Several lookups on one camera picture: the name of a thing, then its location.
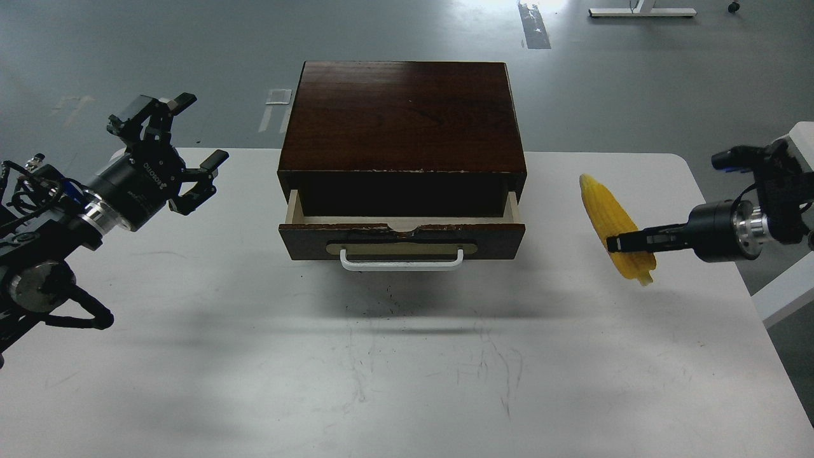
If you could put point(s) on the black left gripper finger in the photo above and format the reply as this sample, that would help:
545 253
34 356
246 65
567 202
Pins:
147 121
203 178

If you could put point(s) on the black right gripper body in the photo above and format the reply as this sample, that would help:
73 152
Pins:
716 231

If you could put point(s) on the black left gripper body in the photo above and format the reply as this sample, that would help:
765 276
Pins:
137 185

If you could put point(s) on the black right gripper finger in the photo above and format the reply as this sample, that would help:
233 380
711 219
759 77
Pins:
658 236
645 249

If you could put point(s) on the yellow corn cob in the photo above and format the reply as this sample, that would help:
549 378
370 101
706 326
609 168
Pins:
609 219

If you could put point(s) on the wooden drawer with white handle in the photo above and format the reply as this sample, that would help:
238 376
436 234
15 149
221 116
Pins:
403 243

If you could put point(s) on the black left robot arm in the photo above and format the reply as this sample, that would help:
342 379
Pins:
46 216

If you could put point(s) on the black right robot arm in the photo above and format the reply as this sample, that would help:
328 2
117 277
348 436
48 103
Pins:
784 192

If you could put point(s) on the dark wooden drawer cabinet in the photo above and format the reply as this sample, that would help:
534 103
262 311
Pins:
403 138

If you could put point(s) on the white table leg base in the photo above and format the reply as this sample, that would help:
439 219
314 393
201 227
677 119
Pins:
641 9

